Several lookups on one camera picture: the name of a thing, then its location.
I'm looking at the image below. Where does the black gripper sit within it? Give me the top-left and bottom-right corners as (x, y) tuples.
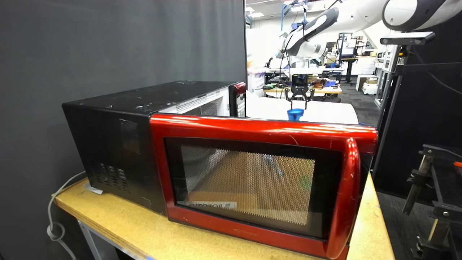
(284, 74), (313, 110)

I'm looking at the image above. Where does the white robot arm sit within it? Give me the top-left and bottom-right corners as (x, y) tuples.
(281, 0), (462, 57)

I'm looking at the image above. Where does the blue plastic cup bowl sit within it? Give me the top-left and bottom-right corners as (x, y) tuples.
(287, 109), (304, 122)

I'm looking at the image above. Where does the white table cloth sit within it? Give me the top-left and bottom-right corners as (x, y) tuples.
(246, 96), (357, 125)

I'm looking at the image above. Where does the microwave door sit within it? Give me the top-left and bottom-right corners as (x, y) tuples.
(150, 114), (376, 260)

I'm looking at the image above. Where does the black red microwave oven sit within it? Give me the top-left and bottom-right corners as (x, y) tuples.
(60, 80), (248, 216)

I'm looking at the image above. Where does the black clamp tripod rig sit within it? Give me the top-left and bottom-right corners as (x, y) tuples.
(402, 145), (462, 260)

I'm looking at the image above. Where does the black camera on stand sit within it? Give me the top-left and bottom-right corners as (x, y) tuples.
(379, 32), (434, 47)

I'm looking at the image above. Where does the white power cable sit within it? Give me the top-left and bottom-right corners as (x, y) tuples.
(44, 169), (87, 260)

